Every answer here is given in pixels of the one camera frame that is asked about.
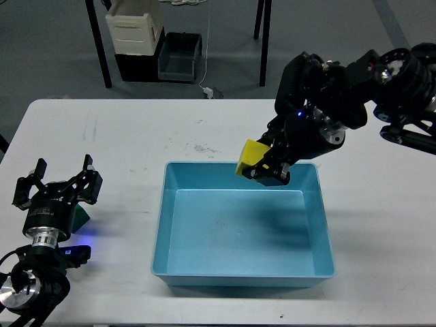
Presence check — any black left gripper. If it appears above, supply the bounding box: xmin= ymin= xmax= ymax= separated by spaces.
xmin=12 ymin=154 xmax=103 ymax=243

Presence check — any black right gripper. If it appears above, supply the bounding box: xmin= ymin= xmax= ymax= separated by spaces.
xmin=248 ymin=106 xmax=346 ymax=187

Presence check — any yellow block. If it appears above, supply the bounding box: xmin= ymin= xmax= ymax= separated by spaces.
xmin=235 ymin=139 xmax=270 ymax=179

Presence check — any green block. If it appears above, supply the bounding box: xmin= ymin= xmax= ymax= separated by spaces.
xmin=72 ymin=204 xmax=90 ymax=234

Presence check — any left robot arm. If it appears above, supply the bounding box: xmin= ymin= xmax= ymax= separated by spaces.
xmin=1 ymin=155 xmax=103 ymax=326

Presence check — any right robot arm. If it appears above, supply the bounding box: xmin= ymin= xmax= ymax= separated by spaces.
xmin=241 ymin=43 xmax=435 ymax=186

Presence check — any light blue plastic box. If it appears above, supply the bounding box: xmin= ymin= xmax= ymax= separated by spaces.
xmin=151 ymin=162 xmax=336 ymax=288

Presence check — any white power adapter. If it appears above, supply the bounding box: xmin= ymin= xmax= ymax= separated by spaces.
xmin=202 ymin=87 xmax=214 ymax=99

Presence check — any grey plastic bin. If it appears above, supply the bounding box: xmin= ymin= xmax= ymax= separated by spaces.
xmin=157 ymin=32 xmax=202 ymax=83

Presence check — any black crate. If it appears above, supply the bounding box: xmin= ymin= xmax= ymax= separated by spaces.
xmin=114 ymin=29 xmax=166 ymax=82

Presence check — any black table leg right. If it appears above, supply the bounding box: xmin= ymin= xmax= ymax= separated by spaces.
xmin=253 ymin=0 xmax=272 ymax=87

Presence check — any black table leg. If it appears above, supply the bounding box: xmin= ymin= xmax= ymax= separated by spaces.
xmin=253 ymin=0 xmax=272 ymax=87
xmin=84 ymin=0 xmax=112 ymax=89

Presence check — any cream plastic container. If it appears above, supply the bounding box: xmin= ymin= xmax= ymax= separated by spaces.
xmin=106 ymin=0 xmax=163 ymax=56

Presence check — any black table leg left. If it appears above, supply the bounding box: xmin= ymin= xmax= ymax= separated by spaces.
xmin=84 ymin=0 xmax=112 ymax=89

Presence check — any white cable coil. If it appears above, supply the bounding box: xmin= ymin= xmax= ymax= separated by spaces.
xmin=159 ymin=0 xmax=208 ymax=7

